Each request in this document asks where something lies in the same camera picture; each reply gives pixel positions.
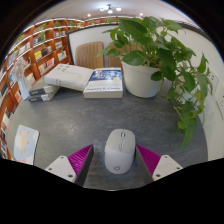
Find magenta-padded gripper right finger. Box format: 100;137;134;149
134;144;184;185

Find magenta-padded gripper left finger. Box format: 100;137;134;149
44;143;95;188

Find light grey computer mouse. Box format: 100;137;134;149
103;128;137;175

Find pastel sun print mouse pad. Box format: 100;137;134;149
12;124;40;166

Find green plant in white pot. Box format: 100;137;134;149
96;15;214;151

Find thick white book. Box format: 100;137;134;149
44;63;94;93

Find blue cover book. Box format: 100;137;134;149
82;67;124;99

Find orange wooden bookshelf unit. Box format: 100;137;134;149
0;15;145;161

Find ceiling lights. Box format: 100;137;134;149
99;3;123;15

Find white wall socket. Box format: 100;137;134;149
206;68;220;92

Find white partition with black frame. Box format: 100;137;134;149
66;23;224;161

